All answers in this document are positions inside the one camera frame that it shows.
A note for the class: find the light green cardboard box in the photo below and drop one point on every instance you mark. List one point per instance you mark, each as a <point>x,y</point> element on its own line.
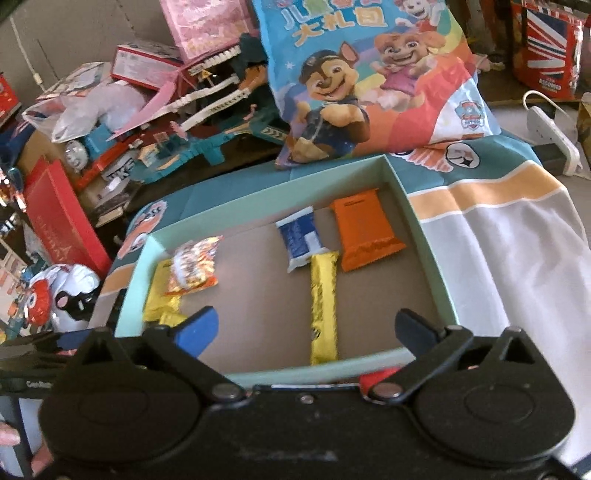
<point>258,300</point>

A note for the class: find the blue toy train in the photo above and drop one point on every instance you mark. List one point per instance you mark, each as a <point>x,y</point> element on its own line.
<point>81,154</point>

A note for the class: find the orange red patterned snack packet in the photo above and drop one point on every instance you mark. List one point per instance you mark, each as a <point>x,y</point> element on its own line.
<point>191,265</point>

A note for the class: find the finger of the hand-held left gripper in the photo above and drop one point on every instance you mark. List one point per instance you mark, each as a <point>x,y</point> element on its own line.
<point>71,340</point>

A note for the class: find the brown box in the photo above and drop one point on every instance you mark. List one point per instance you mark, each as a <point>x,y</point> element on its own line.
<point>585,134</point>

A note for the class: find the blue white snack packet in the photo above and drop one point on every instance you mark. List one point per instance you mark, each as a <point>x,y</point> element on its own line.
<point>300,240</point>

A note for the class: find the clear plastic bag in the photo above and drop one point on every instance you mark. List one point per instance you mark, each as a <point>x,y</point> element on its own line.
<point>106,106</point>

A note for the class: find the teal toy track set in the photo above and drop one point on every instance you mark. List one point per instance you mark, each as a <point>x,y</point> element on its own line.
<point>221,106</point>

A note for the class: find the pink printed box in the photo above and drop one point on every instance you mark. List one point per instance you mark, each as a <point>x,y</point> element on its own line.
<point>207,23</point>

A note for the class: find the small red box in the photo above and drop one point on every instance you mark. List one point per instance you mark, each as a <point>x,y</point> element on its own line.
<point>7,99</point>

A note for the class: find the white power strip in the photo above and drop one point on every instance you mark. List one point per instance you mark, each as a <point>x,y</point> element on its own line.
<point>551,134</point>

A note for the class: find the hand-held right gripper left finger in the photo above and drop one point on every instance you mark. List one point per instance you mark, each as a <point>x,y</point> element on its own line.
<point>199,328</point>

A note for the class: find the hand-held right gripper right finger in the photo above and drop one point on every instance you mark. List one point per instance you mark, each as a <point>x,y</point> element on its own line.
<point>413,330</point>

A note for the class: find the large cartoon dog snack bag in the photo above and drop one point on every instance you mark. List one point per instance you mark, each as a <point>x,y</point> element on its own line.
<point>351,83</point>

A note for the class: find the large red flat box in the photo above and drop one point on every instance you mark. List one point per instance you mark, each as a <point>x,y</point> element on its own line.
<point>60,221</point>

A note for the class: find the person's left hand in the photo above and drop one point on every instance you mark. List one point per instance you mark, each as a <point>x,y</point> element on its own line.
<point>9,434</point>

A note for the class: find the red round toy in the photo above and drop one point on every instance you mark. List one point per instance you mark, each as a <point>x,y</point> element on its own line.
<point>39,300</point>

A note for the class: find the red white cardboard box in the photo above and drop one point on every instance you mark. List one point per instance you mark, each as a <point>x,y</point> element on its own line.
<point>143,64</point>

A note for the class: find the small yellow snack packet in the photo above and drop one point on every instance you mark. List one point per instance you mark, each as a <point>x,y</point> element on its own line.
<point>171,318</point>

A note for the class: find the long gold snack bar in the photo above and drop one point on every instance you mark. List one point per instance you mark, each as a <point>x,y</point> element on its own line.
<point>323,304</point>

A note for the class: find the Union Jack red bag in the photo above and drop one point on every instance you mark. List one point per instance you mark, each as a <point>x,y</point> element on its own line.
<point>549,46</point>

